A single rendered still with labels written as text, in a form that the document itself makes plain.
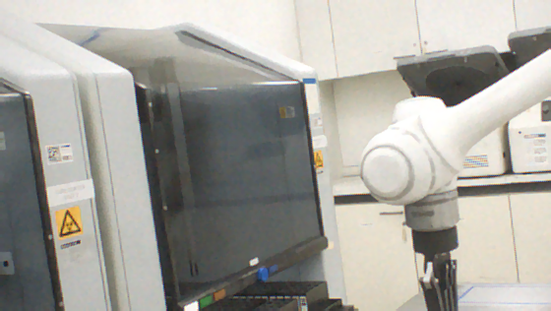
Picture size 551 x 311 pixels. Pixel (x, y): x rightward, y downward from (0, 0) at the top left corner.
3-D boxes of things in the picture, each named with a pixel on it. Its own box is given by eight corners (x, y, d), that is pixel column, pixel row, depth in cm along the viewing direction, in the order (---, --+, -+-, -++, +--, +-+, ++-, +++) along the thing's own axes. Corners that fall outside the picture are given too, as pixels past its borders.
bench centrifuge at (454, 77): (396, 185, 370) (380, 60, 367) (438, 168, 424) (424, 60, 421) (503, 177, 343) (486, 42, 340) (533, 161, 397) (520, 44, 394)
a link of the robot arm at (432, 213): (393, 198, 116) (397, 234, 116) (447, 195, 112) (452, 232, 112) (412, 189, 124) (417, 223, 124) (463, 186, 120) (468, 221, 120)
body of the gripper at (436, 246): (420, 221, 124) (427, 275, 124) (402, 232, 116) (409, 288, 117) (462, 219, 120) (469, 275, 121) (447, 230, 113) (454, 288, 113)
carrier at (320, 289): (324, 303, 189) (321, 280, 189) (331, 303, 188) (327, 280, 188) (301, 317, 179) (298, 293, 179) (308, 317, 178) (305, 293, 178)
